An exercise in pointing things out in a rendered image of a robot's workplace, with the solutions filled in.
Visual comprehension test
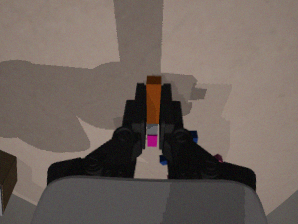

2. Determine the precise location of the orange rod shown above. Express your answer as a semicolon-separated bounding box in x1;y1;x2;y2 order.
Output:
146;76;161;124

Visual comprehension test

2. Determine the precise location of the magenta rod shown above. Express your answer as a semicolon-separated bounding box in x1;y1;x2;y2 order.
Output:
148;134;157;147

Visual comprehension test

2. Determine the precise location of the small blue cube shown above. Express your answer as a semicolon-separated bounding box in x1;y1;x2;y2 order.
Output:
190;130;198;143
159;155;167;165

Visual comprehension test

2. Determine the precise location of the pink rod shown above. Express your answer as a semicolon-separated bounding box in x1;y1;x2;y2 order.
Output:
214;154;223;163

